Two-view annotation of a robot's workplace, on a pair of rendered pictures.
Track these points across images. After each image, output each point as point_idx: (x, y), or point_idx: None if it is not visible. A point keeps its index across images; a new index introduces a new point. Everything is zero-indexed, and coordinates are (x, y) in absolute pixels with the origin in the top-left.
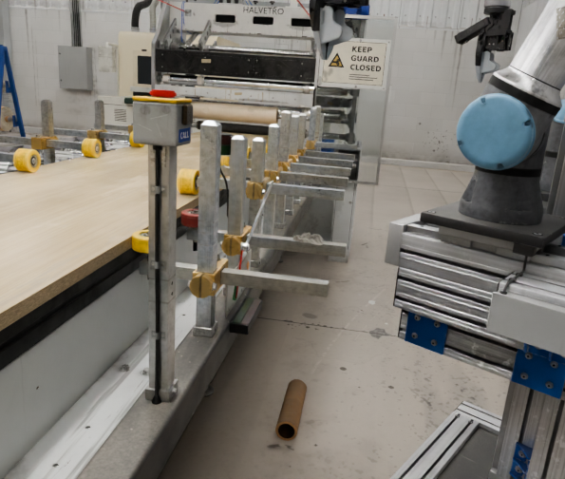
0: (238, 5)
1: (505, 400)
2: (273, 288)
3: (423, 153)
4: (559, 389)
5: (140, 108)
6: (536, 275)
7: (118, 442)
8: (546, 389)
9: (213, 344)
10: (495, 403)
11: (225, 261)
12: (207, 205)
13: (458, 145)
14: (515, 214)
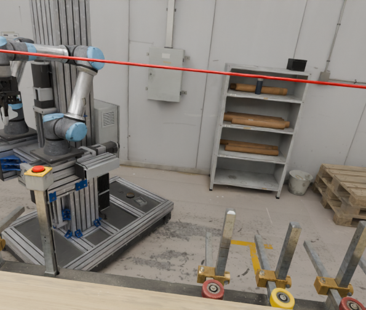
0: None
1: None
2: (9, 224)
3: None
4: (87, 184)
5: (44, 178)
6: (79, 160)
7: (81, 279)
8: (84, 186)
9: (12, 261)
10: None
11: None
12: None
13: None
14: (69, 149)
